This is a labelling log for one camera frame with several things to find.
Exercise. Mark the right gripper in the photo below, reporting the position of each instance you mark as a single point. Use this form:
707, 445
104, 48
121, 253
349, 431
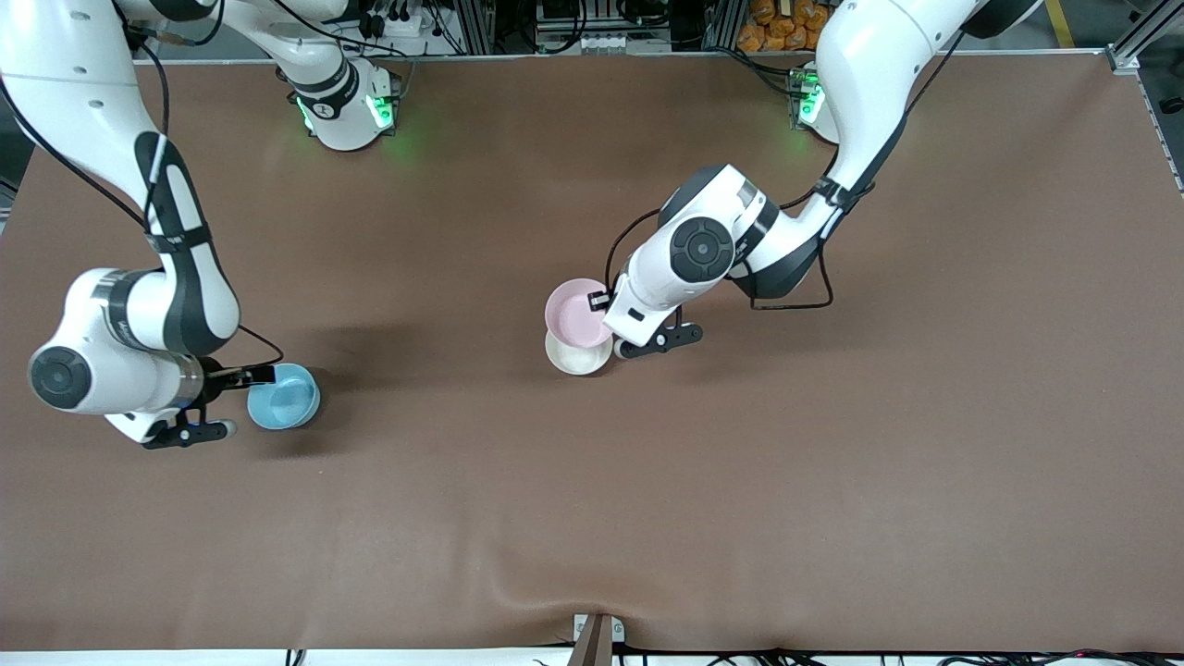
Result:
215, 378

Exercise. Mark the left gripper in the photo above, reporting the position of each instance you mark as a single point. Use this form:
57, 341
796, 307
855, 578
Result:
598, 301

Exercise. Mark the pink bowl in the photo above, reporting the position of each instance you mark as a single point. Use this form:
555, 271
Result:
573, 313

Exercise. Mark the blue bowl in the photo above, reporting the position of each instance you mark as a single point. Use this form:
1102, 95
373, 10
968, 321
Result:
285, 398

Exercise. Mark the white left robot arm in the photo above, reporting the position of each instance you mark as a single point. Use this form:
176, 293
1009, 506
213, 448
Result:
869, 74

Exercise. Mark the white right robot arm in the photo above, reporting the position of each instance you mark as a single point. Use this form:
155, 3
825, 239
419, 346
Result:
83, 92

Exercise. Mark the white bowl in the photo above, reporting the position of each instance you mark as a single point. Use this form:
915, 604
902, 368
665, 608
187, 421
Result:
575, 361

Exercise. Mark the brown table cover mat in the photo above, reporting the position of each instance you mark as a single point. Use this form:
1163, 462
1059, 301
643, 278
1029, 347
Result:
592, 509

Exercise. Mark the white terminal block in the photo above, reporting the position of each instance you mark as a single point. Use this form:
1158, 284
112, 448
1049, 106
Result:
610, 43

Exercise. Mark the bag of orange items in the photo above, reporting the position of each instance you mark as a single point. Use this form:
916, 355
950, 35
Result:
768, 32

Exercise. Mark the white power strip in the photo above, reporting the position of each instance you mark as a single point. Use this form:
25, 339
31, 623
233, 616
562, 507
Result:
402, 23

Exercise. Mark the aluminium frame profile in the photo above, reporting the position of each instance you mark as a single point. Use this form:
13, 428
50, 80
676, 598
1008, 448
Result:
1142, 37
723, 23
474, 26

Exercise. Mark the metal table clamp bracket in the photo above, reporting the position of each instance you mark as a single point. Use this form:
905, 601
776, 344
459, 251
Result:
598, 638

